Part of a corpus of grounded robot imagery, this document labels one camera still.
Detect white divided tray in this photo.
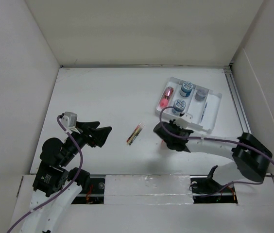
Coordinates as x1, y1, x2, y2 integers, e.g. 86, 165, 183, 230
156, 77, 222, 133

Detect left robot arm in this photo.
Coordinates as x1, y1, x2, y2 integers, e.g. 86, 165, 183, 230
20, 121, 112, 233

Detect pink capped tube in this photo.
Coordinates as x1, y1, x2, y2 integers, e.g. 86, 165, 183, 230
159, 86, 174, 108

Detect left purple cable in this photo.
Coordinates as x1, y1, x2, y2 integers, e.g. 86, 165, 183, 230
5, 116, 84, 233

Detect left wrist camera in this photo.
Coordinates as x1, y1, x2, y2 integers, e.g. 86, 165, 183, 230
60, 112, 78, 129

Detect red wires left slot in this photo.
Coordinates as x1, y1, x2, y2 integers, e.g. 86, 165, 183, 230
85, 185, 95, 203

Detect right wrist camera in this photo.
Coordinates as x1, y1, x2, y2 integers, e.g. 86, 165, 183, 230
178, 113, 193, 128

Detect grey clear small jar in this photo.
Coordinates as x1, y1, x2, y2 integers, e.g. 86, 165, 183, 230
195, 88, 208, 101

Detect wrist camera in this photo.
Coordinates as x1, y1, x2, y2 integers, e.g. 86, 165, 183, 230
60, 112, 78, 129
178, 113, 193, 128

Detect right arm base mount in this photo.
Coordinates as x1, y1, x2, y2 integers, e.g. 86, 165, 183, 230
188, 166, 238, 204

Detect black red pen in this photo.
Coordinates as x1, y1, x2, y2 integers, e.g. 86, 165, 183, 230
126, 122, 142, 145

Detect blue patterned lid jar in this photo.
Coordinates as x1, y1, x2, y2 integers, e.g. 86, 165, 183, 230
172, 99, 186, 116

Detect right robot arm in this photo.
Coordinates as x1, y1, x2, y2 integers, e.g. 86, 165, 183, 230
153, 121, 273, 191

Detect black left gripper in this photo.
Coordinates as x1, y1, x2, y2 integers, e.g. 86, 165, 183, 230
60, 120, 111, 165

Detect clear blue pen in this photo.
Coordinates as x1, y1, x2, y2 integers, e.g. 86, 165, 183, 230
200, 102, 208, 123

